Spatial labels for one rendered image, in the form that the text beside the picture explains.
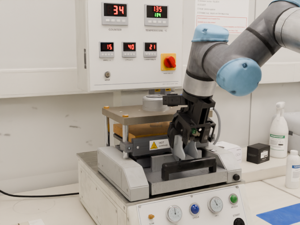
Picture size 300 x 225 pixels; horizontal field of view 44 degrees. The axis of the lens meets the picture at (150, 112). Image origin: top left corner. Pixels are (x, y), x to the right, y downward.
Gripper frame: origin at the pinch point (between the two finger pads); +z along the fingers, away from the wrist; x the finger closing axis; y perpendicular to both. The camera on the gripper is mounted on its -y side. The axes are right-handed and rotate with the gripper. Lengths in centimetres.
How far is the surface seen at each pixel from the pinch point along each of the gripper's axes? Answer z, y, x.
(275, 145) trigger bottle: 28, -32, 72
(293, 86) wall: 14, -61, 105
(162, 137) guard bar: -3.4, -4.4, -3.1
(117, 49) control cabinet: -17.1, -33.8, -6.9
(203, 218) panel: 9.7, 13.5, 2.0
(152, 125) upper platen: -1.4, -13.7, -1.6
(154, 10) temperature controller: -28.6, -37.4, 5.2
